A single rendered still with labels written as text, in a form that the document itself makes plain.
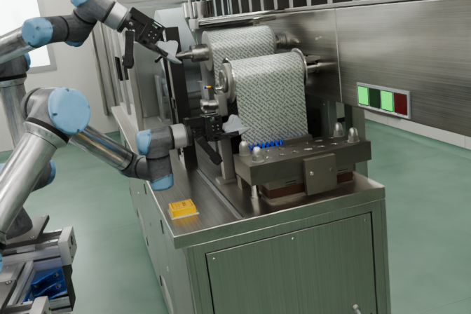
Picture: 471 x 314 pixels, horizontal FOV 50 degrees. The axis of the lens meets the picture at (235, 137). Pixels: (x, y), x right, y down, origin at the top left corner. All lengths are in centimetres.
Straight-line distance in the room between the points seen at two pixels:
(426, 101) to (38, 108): 95
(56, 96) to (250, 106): 63
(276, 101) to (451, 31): 66
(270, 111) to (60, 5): 565
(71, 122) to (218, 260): 55
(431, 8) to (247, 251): 80
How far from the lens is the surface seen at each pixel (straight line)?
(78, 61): 709
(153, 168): 156
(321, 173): 152
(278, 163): 148
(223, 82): 163
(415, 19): 129
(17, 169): 130
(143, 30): 155
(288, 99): 167
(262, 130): 165
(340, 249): 160
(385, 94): 141
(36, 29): 149
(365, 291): 171
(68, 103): 131
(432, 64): 126
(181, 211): 150
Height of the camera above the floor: 146
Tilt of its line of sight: 14 degrees down
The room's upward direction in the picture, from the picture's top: 7 degrees counter-clockwise
